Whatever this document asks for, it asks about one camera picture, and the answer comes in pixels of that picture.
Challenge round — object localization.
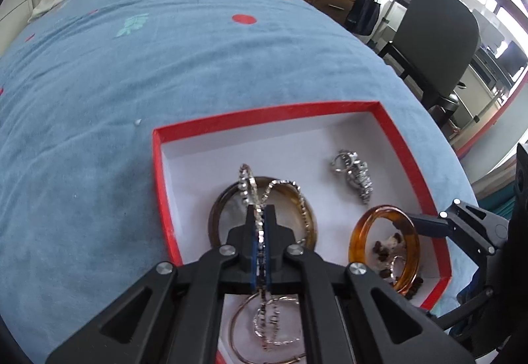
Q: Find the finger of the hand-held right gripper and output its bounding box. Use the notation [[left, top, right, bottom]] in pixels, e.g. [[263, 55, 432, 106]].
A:
[[406, 199, 509, 256], [429, 285, 496, 332]]

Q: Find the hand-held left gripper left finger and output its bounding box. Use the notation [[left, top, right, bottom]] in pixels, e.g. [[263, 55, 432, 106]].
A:
[[45, 205, 260, 364]]

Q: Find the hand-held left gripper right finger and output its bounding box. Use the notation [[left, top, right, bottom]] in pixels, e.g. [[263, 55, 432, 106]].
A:
[[263, 205, 475, 364]]

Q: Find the thin metal hoop bangle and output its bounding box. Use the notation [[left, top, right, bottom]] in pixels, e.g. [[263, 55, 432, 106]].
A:
[[228, 293, 309, 364]]

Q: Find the dark beaded bracelet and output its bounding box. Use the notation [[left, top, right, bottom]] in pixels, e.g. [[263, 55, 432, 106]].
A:
[[370, 233, 425, 296]]

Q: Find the amber bangle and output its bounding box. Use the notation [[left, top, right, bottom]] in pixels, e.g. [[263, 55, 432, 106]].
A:
[[348, 205, 422, 295]]

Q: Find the red jewelry box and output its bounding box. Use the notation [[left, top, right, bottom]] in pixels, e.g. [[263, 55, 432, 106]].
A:
[[152, 101, 453, 364]]

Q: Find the brown tortoiseshell bangle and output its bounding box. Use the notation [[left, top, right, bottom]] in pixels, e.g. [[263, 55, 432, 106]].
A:
[[207, 175, 319, 254]]

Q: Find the grey office chair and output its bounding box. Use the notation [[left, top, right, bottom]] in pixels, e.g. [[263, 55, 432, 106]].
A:
[[377, 0, 482, 132]]

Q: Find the blue printed blanket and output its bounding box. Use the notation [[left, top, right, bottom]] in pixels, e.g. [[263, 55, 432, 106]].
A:
[[0, 0, 481, 364]]

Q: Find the dark hanging bag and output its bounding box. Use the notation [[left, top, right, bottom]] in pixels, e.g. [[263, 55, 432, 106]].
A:
[[344, 0, 382, 38]]

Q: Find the silver chain bracelet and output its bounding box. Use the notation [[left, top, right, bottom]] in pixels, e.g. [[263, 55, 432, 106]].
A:
[[330, 150, 374, 206]]

